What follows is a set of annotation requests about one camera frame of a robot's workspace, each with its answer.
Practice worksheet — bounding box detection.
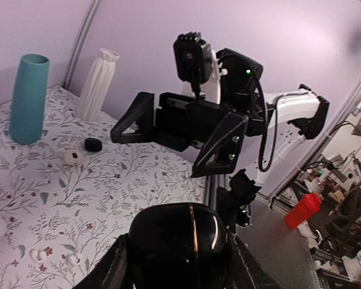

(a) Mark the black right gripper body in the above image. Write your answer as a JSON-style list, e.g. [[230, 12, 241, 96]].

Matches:
[[153, 92, 250, 152]]

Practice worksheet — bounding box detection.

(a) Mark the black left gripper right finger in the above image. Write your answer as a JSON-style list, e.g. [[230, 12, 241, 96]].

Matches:
[[227, 232, 282, 289]]

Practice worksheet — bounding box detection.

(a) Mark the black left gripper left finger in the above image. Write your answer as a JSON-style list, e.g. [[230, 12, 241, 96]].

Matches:
[[75, 234, 131, 289]]

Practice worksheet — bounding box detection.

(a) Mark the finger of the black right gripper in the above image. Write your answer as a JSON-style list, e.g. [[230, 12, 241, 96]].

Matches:
[[191, 112, 248, 178], [110, 92, 155, 143]]

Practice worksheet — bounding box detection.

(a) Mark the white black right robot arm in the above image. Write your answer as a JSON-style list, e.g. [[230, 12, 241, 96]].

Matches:
[[111, 48, 329, 185]]

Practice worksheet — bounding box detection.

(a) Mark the small black closed earbud case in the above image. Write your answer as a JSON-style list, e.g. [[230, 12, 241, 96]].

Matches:
[[84, 138, 103, 152]]

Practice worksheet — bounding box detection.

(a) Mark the white open earbud case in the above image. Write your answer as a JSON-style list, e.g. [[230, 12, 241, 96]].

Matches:
[[63, 151, 87, 166]]

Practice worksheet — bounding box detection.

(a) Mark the white ribbed vase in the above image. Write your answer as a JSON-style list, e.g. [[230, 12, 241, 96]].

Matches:
[[76, 48, 120, 122]]

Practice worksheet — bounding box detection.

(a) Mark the red bottle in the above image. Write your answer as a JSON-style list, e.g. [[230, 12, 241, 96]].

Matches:
[[284, 193, 322, 229]]

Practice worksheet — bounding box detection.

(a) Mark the teal tall vase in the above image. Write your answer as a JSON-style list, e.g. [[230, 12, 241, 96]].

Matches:
[[8, 54, 49, 145]]

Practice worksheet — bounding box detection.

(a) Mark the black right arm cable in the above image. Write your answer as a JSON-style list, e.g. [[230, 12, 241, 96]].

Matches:
[[249, 72, 289, 173]]

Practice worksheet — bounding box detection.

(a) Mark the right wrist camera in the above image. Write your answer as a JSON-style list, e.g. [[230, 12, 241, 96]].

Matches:
[[173, 32, 212, 94]]

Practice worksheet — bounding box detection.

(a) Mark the right aluminium frame post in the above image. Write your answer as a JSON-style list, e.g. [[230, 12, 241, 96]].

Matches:
[[62, 0, 101, 90]]

